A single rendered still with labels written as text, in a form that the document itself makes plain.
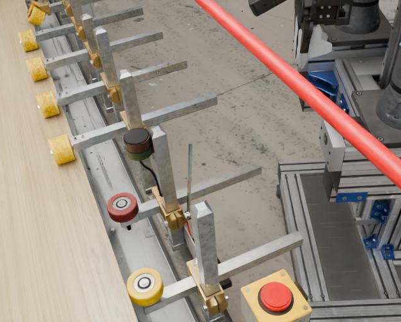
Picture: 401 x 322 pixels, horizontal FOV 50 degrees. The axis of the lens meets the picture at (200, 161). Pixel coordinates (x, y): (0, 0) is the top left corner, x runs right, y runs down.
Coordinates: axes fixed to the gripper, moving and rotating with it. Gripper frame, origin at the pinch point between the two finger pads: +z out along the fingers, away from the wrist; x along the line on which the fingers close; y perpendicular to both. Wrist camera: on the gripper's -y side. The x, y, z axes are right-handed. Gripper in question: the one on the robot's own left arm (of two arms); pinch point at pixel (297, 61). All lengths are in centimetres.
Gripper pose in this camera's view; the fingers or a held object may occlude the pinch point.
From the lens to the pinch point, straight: 85.1
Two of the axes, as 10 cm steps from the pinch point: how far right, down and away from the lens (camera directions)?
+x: 0.0, -6.9, 7.2
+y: 10.0, -0.5, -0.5
